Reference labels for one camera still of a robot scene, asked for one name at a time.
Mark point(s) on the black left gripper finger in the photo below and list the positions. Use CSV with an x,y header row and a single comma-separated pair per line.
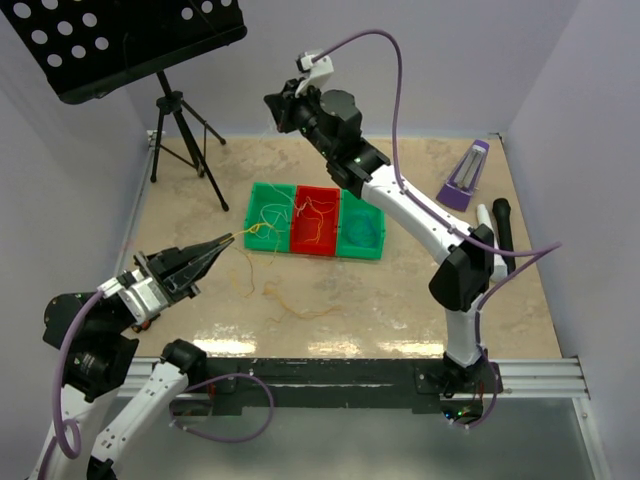
x,y
213,247
189,272

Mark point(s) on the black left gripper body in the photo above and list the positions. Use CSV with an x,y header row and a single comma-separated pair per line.
x,y
159,270

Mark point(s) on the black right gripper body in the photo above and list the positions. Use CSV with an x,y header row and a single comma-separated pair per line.
x,y
301,111

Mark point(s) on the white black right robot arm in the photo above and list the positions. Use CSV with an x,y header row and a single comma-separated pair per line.
x,y
331,123

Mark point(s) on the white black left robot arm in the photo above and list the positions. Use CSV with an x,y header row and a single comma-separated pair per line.
x,y
95,357

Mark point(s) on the left green plastic bin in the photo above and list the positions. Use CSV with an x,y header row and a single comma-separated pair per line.
x,y
269,217

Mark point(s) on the green plastic bin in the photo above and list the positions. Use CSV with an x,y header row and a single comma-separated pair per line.
x,y
269,217
361,230

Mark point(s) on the red plastic bin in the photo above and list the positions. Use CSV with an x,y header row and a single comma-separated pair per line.
x,y
315,220

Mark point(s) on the right green plastic bin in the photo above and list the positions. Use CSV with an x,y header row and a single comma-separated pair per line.
x,y
361,230

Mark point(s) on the purple metronome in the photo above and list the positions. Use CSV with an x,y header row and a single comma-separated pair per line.
x,y
460,186

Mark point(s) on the black music stand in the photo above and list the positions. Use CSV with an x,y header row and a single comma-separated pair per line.
x,y
88,49

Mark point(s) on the black microphone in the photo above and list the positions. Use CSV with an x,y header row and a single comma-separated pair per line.
x,y
503,265

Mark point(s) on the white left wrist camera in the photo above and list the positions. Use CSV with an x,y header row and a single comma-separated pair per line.
x,y
140,293

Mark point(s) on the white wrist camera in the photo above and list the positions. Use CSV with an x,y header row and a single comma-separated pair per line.
x,y
316,69
140,293

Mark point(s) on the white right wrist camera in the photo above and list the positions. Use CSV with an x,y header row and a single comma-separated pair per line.
x,y
316,69

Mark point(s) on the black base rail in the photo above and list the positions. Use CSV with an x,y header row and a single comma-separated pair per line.
x,y
422,386

